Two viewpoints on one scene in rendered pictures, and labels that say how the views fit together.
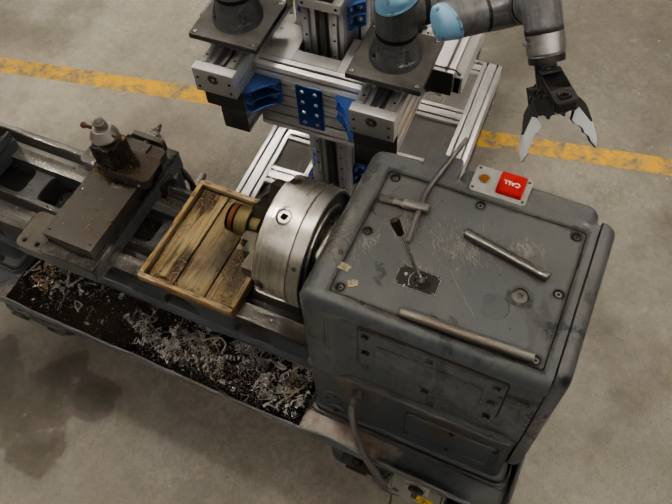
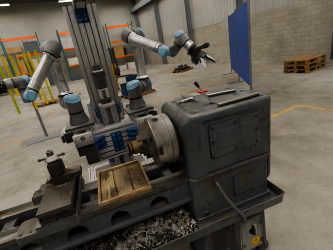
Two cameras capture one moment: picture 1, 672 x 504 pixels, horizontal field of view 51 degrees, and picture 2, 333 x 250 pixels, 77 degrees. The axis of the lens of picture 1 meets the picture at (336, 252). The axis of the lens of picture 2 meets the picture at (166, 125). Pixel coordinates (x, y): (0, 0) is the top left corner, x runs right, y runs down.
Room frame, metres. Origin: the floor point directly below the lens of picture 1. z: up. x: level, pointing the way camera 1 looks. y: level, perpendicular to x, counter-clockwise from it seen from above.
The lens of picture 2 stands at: (0.05, 0.88, 1.62)
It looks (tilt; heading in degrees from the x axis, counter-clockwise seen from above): 20 degrees down; 317
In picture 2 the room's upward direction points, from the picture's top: 10 degrees counter-clockwise
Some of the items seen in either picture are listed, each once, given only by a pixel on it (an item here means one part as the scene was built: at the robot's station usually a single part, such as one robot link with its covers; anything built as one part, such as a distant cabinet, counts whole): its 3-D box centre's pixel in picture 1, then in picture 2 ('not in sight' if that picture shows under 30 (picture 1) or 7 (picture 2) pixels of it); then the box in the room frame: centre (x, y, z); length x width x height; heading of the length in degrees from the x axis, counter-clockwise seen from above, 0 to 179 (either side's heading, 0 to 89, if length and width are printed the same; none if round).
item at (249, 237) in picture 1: (255, 258); (150, 149); (0.94, 0.20, 1.08); 0.12 x 0.11 x 0.05; 152
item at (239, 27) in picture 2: not in sight; (237, 47); (3.51, -6.30, 1.18); 4.12 x 0.80 x 2.35; 124
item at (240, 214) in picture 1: (247, 221); (136, 147); (1.05, 0.22, 1.08); 0.09 x 0.09 x 0.09; 62
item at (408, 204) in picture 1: (404, 203); (185, 100); (0.94, -0.16, 1.27); 0.12 x 0.02 x 0.02; 67
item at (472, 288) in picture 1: (452, 293); (213, 125); (0.81, -0.27, 1.06); 0.59 x 0.48 x 0.39; 62
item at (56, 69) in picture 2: not in sight; (59, 76); (1.87, 0.23, 1.54); 0.15 x 0.12 x 0.55; 176
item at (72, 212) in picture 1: (110, 189); (60, 189); (1.29, 0.64, 0.95); 0.43 x 0.17 x 0.05; 152
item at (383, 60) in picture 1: (395, 41); (137, 101); (1.52, -0.21, 1.21); 0.15 x 0.15 x 0.10
